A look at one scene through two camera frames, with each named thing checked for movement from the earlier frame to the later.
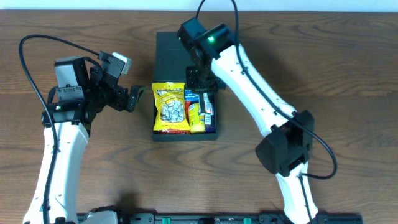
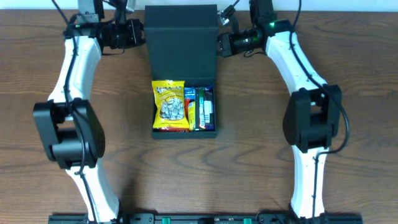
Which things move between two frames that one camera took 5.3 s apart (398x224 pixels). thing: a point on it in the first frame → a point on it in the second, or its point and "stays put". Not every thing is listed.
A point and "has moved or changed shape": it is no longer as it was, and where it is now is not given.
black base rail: (241, 218) stays put
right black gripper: (201, 82) → (224, 43)
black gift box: (171, 59) has moved or changed shape
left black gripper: (123, 98) → (137, 32)
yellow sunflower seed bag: (170, 112) stays put
